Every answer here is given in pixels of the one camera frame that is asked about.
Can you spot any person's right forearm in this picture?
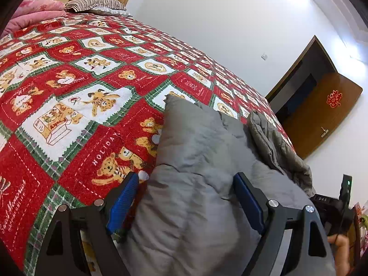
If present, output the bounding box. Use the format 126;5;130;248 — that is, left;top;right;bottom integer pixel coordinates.
328;233;351;276

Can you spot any grey padded jacket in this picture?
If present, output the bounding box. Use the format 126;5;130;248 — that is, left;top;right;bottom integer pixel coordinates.
116;93;336;276

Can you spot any pink quilt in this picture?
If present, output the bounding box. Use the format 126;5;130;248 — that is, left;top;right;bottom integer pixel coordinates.
0;0;67;38

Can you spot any striped pillow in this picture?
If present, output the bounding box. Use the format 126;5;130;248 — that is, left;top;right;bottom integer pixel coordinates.
65;0;133;17

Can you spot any brown door frame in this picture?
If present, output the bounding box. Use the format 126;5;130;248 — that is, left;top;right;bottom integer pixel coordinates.
264;35;338;123

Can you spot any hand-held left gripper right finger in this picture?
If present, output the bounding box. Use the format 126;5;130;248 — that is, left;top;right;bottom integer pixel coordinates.
233;172;336;276

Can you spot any red paper door decoration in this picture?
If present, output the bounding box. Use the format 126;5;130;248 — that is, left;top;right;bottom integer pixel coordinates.
326;90;342;109

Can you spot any red bear-print blanket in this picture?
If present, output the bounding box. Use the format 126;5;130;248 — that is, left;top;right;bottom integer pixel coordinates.
0;14;296;276

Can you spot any brown wooden door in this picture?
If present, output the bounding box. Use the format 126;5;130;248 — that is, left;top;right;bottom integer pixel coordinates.
282;72;363;159

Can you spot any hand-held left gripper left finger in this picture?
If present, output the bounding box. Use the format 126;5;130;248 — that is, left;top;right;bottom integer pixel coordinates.
34;172;140;276

